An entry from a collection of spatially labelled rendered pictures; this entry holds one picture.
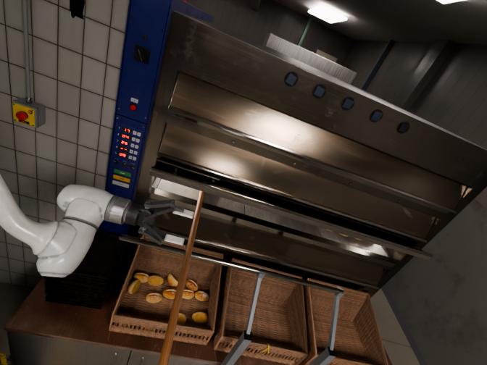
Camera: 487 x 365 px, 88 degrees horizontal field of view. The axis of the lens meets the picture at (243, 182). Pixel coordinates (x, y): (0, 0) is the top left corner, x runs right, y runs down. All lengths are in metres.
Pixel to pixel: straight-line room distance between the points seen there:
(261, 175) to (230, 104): 0.43
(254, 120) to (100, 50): 0.75
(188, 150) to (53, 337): 1.15
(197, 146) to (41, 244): 0.81
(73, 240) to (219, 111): 0.82
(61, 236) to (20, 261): 1.52
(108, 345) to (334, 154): 1.56
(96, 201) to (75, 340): 0.96
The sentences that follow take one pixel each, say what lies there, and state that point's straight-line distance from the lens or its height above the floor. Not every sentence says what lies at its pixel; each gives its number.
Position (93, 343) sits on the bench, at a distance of 1.73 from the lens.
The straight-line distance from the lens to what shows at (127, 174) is 1.52.
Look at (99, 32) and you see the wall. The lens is 1.37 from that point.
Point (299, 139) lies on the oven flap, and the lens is 1.38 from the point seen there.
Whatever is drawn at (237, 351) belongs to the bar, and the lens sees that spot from 1.54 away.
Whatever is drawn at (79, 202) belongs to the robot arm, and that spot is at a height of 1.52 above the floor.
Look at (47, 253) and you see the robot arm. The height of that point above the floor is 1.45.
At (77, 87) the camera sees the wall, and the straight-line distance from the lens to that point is 1.47.
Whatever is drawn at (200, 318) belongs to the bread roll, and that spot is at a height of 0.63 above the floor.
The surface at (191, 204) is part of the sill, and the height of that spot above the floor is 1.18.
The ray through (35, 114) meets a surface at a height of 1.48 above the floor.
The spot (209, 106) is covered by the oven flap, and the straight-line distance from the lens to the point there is 1.29.
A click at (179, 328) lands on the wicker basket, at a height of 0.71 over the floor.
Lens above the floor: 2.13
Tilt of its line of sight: 29 degrees down
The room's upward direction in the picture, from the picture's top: 24 degrees clockwise
